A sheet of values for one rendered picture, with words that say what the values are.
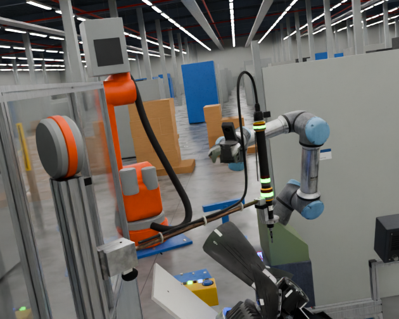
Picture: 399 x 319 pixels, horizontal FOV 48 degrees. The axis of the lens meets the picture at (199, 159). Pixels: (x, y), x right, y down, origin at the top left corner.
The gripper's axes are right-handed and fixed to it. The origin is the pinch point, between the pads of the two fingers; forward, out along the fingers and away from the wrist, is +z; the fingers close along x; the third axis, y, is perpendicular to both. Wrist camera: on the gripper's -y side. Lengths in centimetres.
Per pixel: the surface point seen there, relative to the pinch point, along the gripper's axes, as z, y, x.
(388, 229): -40, 49, -61
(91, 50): -290, -26, 238
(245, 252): 14.6, 33.7, -10.6
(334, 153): -189, 63, -28
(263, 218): 11.0, 20.9, -17.5
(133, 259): 59, 12, 9
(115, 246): 60, 7, 13
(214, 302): -6, 73, 12
